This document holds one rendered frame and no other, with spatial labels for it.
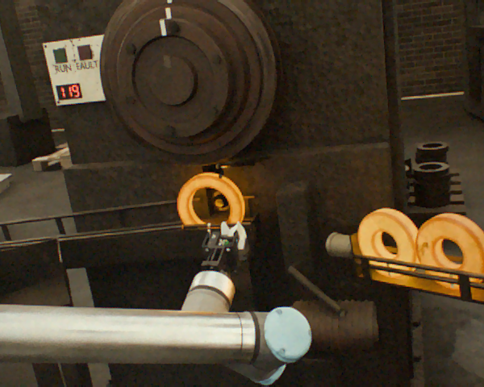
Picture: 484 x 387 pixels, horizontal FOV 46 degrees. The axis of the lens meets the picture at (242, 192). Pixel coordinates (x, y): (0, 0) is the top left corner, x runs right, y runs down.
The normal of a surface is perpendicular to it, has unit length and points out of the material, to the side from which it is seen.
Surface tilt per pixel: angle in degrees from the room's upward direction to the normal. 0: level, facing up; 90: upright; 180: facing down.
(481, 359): 0
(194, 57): 90
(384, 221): 90
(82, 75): 90
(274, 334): 55
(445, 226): 90
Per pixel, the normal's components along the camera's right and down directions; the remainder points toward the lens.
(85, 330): 0.33, -0.33
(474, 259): -0.76, 0.29
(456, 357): -0.14, -0.95
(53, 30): -0.25, 0.32
